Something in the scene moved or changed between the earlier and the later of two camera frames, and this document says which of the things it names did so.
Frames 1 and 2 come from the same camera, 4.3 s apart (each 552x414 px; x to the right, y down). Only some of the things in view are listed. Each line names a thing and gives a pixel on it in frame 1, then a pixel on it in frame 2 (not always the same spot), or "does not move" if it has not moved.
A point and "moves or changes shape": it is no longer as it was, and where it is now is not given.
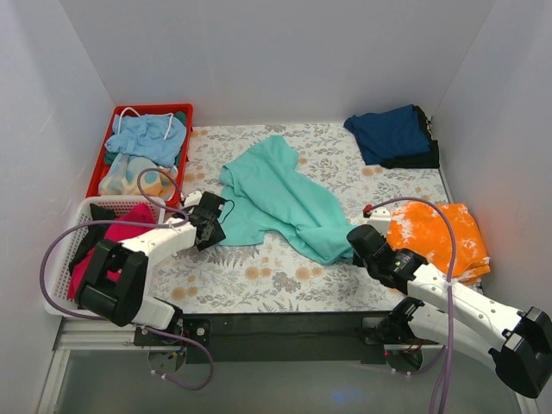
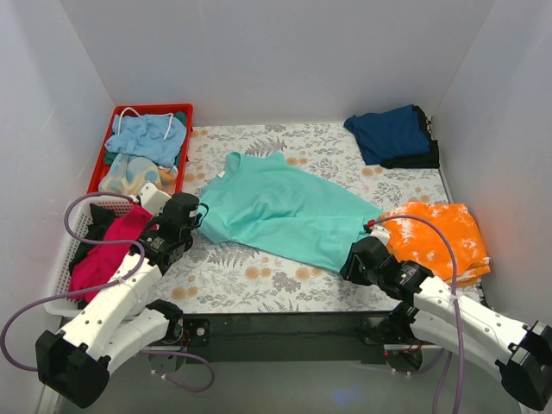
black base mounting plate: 277,338 does not move
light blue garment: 157,136 does not move
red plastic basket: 185,109 does not move
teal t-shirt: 271,197 moves or changes shape
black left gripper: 210,228 -> 191,214
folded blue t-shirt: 383,135 does not move
